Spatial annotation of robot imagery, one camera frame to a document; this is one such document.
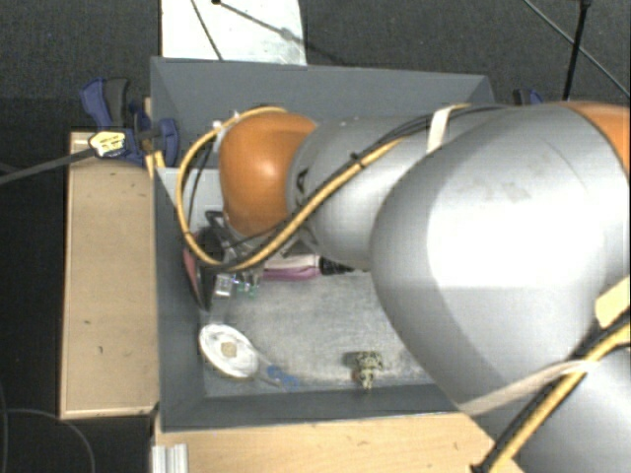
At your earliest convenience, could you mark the pink and purple object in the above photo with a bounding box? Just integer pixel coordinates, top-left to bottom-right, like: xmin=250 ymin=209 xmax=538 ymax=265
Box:
xmin=182 ymin=236 xmax=322 ymax=310

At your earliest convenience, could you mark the grey metal bin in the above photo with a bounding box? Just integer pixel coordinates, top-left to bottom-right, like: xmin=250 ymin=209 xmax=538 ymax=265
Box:
xmin=149 ymin=55 xmax=497 ymax=431

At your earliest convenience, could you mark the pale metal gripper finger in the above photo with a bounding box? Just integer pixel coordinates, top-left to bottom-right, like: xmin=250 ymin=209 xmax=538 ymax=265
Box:
xmin=210 ymin=273 xmax=234 ymax=327

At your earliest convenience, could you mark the black cylinder on white bracket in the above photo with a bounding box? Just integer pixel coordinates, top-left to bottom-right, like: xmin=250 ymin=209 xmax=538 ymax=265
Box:
xmin=275 ymin=252 xmax=355 ymax=279

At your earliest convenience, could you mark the pale wood board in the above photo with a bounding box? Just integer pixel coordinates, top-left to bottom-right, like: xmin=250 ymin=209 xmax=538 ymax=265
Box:
xmin=58 ymin=130 xmax=162 ymax=421

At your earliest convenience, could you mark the spotted toy animal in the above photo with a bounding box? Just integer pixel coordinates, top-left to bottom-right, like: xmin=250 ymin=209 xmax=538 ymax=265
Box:
xmin=343 ymin=350 xmax=386 ymax=391

